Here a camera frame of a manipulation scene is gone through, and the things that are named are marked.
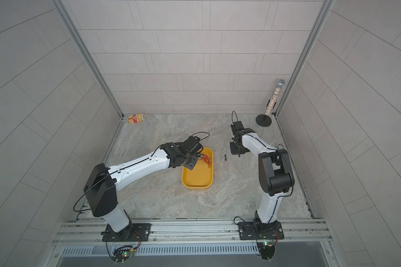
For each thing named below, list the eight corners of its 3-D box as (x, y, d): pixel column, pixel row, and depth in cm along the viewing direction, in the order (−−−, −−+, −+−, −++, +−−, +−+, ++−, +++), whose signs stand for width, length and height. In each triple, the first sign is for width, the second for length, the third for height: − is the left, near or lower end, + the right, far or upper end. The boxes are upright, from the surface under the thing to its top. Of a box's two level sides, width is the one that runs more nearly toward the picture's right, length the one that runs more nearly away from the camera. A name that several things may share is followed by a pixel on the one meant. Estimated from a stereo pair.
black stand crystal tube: (258, 126, 113) (271, 90, 90) (264, 115, 121) (278, 78, 97) (267, 130, 111) (283, 94, 87) (273, 118, 118) (289, 82, 95)
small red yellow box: (128, 124, 113) (127, 121, 111) (129, 118, 117) (127, 115, 115) (144, 121, 115) (143, 118, 113) (144, 115, 119) (143, 112, 117)
